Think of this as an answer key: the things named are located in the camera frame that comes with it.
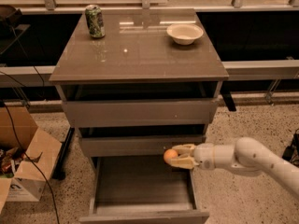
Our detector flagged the grey top drawer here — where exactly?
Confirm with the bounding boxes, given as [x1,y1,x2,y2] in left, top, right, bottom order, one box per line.
[56,81,222,129]

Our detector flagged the grey middle drawer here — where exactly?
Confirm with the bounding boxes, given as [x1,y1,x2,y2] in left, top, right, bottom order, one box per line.
[79,124,207,157]

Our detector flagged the cardboard box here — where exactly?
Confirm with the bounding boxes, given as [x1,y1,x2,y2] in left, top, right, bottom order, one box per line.
[0,107,62,210]

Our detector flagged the grey drawer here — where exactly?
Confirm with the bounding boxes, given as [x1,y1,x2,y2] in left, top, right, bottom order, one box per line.
[79,155,209,224]
[56,81,222,129]
[79,124,207,157]

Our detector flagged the dark device on shelf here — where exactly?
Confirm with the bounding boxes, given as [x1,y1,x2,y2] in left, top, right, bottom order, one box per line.
[0,5,22,35]

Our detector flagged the orange fruit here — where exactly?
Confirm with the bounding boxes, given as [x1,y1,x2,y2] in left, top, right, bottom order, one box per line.
[164,149,178,164]

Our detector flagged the grey bottom drawer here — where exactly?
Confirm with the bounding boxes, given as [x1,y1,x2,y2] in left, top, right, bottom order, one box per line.
[79,155,209,224]

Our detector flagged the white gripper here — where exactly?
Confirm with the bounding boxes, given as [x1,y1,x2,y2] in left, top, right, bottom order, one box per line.
[170,143,215,170]

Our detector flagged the green soda can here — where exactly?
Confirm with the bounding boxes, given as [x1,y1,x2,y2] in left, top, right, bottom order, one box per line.
[85,5,106,38]

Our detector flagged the snack packets in box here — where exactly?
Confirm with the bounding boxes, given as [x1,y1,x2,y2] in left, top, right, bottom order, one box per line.
[0,147,24,178]

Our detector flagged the white bowl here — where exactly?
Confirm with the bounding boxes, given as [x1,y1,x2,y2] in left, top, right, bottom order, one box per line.
[166,24,204,46]

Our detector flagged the black power adapter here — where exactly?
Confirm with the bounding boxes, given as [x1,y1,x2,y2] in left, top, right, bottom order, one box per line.
[282,133,299,167]

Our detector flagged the grey drawer cabinet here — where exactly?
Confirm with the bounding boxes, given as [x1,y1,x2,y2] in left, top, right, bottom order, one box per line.
[49,7,231,224]

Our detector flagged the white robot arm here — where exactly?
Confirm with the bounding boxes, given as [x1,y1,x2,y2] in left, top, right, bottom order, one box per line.
[166,137,299,198]

